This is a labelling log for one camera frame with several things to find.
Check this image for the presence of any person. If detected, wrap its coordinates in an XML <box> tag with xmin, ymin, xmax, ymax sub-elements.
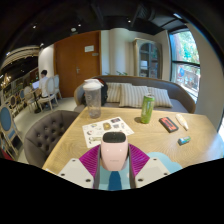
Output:
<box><xmin>38</xmin><ymin>69</ymin><xmax>50</xmax><ymax>99</ymax></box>

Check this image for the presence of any brown wooden door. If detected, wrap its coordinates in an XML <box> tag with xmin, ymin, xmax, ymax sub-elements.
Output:
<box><xmin>53</xmin><ymin>30</ymin><xmax>102</xmax><ymax>99</ymax></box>

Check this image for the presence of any pink computer mouse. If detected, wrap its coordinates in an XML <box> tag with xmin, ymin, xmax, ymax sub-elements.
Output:
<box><xmin>99</xmin><ymin>131</ymin><xmax>130</xmax><ymax>172</ymax></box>

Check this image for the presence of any white sticker sheet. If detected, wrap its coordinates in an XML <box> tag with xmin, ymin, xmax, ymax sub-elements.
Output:
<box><xmin>82</xmin><ymin>116</ymin><xmax>135</xmax><ymax>149</ymax></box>

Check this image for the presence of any blue cloud-shaped mouse pad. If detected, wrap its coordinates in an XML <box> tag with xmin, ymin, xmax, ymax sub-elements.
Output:
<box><xmin>97</xmin><ymin>151</ymin><xmax>184</xmax><ymax>192</ymax></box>

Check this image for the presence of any group of white chairs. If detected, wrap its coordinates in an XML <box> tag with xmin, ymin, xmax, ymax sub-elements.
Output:
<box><xmin>0</xmin><ymin>74</ymin><xmax>63</xmax><ymax>161</ymax></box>

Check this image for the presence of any white pen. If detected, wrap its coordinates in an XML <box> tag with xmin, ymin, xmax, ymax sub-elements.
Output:
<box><xmin>175</xmin><ymin>113</ymin><xmax>190</xmax><ymax>131</ymax></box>

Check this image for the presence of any green drink can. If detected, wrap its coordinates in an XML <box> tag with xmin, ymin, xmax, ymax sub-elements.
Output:
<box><xmin>139</xmin><ymin>93</ymin><xmax>156</xmax><ymax>125</ymax></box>

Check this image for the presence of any grey curved sofa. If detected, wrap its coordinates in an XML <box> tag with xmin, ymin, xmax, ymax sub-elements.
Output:
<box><xmin>73</xmin><ymin>75</ymin><xmax>197</xmax><ymax>114</ymax></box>

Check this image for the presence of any small teal eraser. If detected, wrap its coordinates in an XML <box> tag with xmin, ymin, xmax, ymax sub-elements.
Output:
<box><xmin>177</xmin><ymin>135</ymin><xmax>192</xmax><ymax>146</ymax></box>

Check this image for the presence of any grey tufted armchair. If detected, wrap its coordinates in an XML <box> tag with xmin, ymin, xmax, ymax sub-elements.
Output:
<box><xmin>23</xmin><ymin>110</ymin><xmax>81</xmax><ymax>169</ymax></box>

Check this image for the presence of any striped cushion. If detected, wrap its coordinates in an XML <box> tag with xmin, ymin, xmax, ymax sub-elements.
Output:
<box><xmin>118</xmin><ymin>83</ymin><xmax>150</xmax><ymax>108</ymax></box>
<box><xmin>105</xmin><ymin>82</ymin><xmax>123</xmax><ymax>104</ymax></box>
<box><xmin>147</xmin><ymin>86</ymin><xmax>174</xmax><ymax>108</ymax></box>

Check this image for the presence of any clear plastic shaker bottle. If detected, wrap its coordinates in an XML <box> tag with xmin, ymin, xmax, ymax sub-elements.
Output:
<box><xmin>82</xmin><ymin>78</ymin><xmax>104</xmax><ymax>120</ymax></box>

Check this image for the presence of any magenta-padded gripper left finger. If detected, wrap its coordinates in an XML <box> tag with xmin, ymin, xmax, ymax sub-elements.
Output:
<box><xmin>57</xmin><ymin>144</ymin><xmax>102</xmax><ymax>190</ymax></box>

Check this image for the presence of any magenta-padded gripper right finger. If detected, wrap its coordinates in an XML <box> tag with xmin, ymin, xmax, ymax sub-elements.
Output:
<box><xmin>128</xmin><ymin>143</ymin><xmax>172</xmax><ymax>190</ymax></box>

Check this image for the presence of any black and red flat box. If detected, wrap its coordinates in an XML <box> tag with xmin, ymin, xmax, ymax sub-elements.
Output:
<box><xmin>158</xmin><ymin>116</ymin><xmax>180</xmax><ymax>134</ymax></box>

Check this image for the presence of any arched glass-door cabinet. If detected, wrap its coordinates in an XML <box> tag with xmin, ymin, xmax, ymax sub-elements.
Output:
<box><xmin>133</xmin><ymin>37</ymin><xmax>163</xmax><ymax>80</ymax></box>

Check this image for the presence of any black-framed window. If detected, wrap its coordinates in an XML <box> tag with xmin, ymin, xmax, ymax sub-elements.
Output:
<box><xmin>169</xmin><ymin>29</ymin><xmax>202</xmax><ymax>101</ymax></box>

